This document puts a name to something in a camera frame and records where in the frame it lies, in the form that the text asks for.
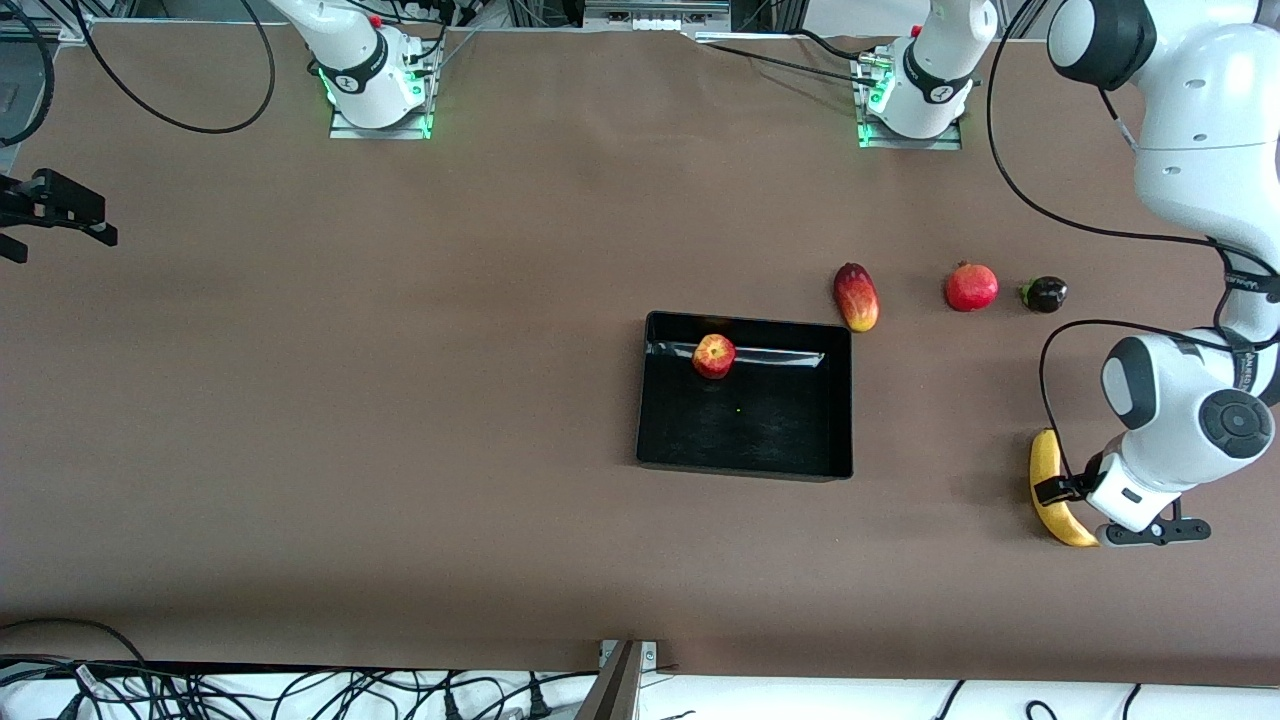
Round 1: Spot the yellow banana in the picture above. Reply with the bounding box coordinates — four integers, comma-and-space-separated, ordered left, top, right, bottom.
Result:
1029, 428, 1101, 548

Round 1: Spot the black rectangular plastic box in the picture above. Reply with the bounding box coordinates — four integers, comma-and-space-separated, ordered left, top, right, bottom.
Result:
636, 310, 855, 483

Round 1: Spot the red yellow apple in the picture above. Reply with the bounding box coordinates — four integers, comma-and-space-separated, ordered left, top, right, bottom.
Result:
692, 333, 737, 380

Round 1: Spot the dark purple eggplant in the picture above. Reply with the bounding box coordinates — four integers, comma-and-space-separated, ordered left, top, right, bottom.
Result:
1017, 276, 1069, 314

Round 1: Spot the red pomegranate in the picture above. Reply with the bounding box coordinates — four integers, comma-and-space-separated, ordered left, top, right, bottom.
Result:
944, 261, 999, 313

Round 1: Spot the red yellow mango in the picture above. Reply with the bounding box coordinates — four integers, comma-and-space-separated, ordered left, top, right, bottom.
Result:
833, 262, 881, 333

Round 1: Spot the brown table cover sheet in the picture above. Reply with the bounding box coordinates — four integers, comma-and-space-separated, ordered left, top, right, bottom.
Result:
0, 22, 1280, 673

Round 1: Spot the grey device with ports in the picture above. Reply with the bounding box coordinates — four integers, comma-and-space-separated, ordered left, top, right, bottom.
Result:
583, 0, 733, 31

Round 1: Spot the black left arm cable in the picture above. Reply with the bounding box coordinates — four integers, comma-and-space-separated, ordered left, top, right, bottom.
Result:
985, 0, 1280, 486

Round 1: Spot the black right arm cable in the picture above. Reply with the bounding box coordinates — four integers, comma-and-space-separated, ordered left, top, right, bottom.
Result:
0, 0, 276, 146

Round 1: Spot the aluminium frame corner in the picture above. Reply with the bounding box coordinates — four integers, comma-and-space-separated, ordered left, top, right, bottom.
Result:
0, 0, 96, 43

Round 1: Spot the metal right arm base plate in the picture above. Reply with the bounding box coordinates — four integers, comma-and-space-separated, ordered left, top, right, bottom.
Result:
328, 100, 435, 141

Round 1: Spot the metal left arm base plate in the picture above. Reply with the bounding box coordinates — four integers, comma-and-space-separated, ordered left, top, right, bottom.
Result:
857, 60, 963, 151

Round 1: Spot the black arched loose cable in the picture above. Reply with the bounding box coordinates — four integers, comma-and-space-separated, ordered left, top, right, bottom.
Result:
0, 617, 151, 669

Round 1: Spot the small metal bracket plate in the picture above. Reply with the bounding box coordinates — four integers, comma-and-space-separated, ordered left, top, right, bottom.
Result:
598, 640, 661, 671

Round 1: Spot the aluminium profile post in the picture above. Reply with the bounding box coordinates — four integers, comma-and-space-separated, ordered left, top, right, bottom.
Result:
575, 640, 643, 720

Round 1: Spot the black cable to arm base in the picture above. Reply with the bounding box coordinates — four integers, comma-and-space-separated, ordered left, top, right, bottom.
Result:
690, 38, 881, 89

